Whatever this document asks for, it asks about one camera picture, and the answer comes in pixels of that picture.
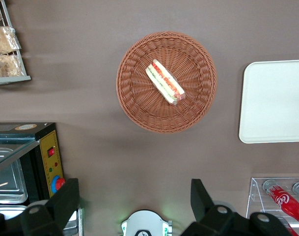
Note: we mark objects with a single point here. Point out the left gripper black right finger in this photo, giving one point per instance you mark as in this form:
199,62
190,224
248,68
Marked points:
203,204

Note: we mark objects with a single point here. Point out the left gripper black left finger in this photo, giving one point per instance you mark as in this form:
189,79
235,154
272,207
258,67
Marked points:
58,206

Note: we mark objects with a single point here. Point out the triangle sandwich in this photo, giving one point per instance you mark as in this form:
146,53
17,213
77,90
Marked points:
164,82

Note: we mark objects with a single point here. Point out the round brown wicker basket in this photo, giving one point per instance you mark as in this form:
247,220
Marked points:
139,110

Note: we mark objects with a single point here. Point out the cream plastic tray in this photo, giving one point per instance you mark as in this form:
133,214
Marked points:
274,100

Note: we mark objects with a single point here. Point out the steel warmer pan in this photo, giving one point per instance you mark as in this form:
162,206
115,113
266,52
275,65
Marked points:
9,174
7,209

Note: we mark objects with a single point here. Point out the clear acrylic bottle rack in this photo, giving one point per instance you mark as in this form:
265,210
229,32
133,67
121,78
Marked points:
256,191

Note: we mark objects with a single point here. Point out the black yellow food warmer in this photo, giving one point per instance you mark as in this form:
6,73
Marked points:
48,147

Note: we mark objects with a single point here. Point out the white round device green lights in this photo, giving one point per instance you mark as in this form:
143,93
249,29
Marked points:
145,221

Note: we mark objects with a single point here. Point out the wooden skewer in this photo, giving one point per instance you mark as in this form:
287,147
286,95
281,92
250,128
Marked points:
0,185

